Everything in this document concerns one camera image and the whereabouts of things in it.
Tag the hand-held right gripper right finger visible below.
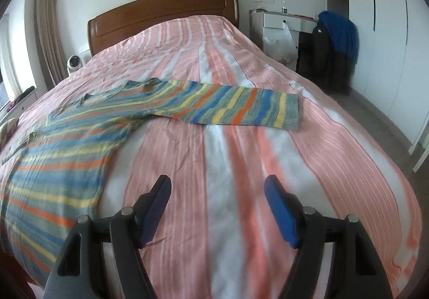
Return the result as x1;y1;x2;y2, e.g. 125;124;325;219
264;174;393;299

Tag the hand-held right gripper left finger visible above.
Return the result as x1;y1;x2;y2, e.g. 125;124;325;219
43;174;172;299

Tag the striped knit sweater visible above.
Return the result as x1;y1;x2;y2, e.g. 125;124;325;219
0;79;304;281

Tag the pink striped bedspread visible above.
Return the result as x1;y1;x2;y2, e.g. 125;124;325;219
0;14;423;299

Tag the blue black bag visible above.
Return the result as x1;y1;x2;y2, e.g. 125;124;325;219
295;19;352;95

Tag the white plastic bag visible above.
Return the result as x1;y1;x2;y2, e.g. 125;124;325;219
262;22;299;63

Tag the patterned pillow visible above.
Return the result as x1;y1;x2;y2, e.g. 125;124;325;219
0;116;19;145

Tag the white round fan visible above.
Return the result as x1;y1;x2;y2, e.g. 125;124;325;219
66;55;84;74

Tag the dark cloth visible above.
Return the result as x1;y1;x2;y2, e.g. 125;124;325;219
13;85;36;102

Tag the blue garment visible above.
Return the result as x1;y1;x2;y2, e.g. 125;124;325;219
318;11;359;60

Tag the white wardrobe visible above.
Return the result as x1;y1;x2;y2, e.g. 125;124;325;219
327;0;429;145

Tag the white desk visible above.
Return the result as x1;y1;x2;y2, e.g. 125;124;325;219
250;9;319;52

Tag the wooden headboard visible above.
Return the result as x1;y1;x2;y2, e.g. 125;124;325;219
88;0;240;57

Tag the beige curtain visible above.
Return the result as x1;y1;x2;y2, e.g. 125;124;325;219
34;0;69;88

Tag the white furniture frame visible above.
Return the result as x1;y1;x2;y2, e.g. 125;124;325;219
409;125;429;172

